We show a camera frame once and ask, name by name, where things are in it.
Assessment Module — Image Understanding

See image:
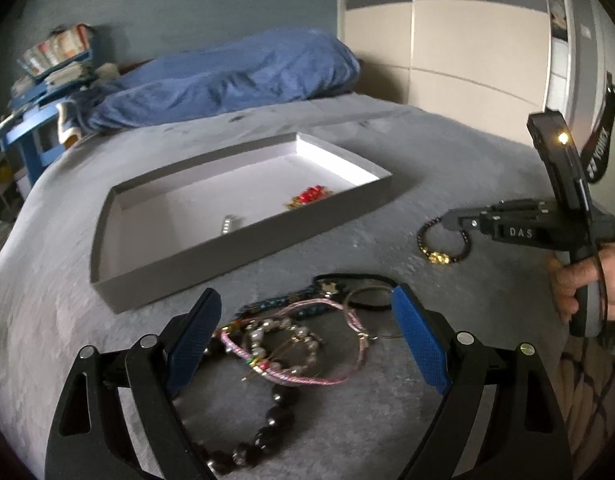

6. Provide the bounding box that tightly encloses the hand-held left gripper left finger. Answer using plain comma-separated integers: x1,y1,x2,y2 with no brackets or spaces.
45,287,223,480

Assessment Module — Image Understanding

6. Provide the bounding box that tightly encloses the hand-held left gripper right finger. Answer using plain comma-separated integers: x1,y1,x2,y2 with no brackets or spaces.
390,284,573,480

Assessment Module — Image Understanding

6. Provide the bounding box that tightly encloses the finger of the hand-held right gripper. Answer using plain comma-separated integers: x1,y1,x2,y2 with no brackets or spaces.
441,207,484,235

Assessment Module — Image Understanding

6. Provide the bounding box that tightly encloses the dark bead bracelet gold charm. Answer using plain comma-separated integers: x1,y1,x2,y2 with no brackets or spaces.
416,217,474,266

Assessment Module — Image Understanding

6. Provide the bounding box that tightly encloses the blue beaded bracelet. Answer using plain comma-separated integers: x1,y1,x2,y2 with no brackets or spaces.
235,296,328,318

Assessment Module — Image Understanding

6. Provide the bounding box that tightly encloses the black cord necklace star pendant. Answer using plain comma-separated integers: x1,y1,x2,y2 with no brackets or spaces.
312,272,395,311

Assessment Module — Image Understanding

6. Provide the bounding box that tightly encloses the pearl bead bracelet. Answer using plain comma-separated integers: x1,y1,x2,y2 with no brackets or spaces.
240,316,324,381

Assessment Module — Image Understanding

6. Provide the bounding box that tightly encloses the large black bead bracelet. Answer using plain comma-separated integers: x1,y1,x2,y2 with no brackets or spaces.
185,385,301,476

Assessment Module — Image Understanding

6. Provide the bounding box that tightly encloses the pink braided cord bracelet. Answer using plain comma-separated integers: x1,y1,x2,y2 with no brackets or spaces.
215,297,373,387

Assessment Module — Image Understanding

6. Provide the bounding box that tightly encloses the grey shallow cardboard box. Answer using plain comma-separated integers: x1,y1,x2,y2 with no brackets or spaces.
90,131,392,315

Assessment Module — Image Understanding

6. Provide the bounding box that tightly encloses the red and gold jewelry piece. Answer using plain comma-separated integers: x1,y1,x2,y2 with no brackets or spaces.
286,186,333,209

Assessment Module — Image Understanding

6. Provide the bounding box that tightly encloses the grey blanket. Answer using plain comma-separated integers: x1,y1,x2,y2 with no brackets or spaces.
0,95,588,480

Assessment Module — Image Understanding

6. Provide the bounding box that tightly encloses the patterned clothing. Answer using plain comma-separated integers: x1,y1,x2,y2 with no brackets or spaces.
557,335,615,480

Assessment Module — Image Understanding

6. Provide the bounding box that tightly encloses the beige wardrobe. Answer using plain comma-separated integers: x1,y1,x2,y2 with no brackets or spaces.
337,0,588,141

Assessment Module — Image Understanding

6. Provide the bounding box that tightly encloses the blue duvet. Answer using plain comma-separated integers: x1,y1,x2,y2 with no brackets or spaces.
70,27,362,136

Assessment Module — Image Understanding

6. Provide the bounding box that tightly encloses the blue wooden shelf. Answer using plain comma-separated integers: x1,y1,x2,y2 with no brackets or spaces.
0,50,96,186

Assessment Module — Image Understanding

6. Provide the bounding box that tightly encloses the row of books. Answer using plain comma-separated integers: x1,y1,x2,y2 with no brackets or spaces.
18,24,91,73

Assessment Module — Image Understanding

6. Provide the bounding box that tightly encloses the black printed strap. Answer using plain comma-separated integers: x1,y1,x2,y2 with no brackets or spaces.
580,72,615,183

